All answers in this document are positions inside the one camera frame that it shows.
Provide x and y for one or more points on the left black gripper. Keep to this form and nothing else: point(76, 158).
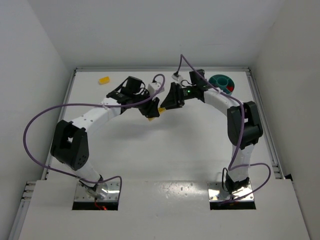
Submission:
point(145, 109)

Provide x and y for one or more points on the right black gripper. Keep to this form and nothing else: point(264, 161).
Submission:
point(178, 95)

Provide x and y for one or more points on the yellow lego brick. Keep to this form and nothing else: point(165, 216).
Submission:
point(160, 111)
point(104, 80)

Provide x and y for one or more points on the red lego brick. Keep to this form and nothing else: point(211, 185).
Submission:
point(230, 88)

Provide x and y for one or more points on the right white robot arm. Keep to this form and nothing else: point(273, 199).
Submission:
point(244, 127)

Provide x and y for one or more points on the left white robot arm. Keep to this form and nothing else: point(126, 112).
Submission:
point(70, 145)

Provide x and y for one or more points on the teal divided round container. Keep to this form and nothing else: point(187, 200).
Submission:
point(222, 81)

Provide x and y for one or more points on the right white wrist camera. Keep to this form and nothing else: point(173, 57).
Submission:
point(177, 77)

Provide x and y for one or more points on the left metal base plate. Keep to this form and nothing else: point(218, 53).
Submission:
point(105, 192)

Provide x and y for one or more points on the metal base plate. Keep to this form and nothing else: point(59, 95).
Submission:
point(105, 192)
point(216, 193)

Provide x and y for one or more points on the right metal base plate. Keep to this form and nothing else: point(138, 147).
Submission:
point(216, 193)

